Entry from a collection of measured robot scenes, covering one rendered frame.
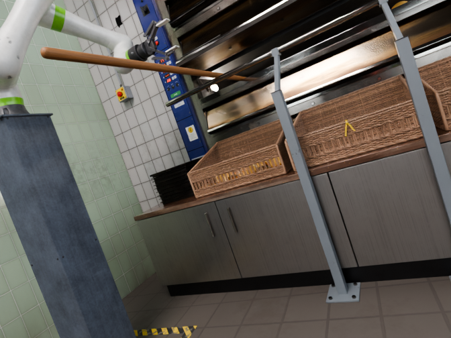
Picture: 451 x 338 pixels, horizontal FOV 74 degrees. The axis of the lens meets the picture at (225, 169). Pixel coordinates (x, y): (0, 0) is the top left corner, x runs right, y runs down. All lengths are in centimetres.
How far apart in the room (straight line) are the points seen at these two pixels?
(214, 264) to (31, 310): 107
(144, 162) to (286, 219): 144
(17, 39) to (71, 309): 109
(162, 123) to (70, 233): 122
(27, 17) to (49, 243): 91
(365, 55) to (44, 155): 165
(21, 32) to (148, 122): 121
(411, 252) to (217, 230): 90
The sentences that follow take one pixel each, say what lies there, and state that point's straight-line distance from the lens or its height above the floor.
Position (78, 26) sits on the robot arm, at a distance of 181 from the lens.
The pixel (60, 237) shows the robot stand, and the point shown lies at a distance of 142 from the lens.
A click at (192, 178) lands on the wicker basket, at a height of 70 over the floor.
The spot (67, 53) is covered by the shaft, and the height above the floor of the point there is 118.
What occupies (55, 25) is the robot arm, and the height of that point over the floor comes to 162.
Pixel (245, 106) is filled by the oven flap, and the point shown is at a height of 101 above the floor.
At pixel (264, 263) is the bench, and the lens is 163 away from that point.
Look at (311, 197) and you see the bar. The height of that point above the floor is 47.
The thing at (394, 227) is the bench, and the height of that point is 26.
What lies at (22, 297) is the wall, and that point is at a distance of 216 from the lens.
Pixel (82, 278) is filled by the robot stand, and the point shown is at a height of 48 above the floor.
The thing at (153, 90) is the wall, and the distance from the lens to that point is 241.
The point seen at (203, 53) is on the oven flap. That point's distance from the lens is 201.
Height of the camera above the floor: 80
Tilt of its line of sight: 4 degrees down
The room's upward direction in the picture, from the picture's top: 19 degrees counter-clockwise
